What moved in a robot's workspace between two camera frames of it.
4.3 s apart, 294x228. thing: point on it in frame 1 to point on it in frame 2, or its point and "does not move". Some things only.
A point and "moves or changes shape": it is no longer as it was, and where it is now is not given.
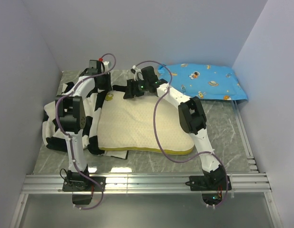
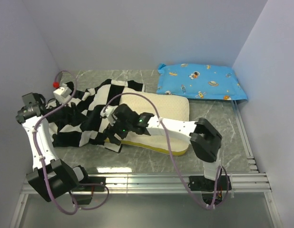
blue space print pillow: x=207 y=81 does not move
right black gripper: x=131 y=84 to x=113 y=128
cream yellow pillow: x=128 y=124 moves or changes shape
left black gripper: x=108 y=87 to x=72 y=116
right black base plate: x=209 y=183 does not move
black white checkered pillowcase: x=54 y=138 moves or changes shape
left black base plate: x=89 y=185 does not move
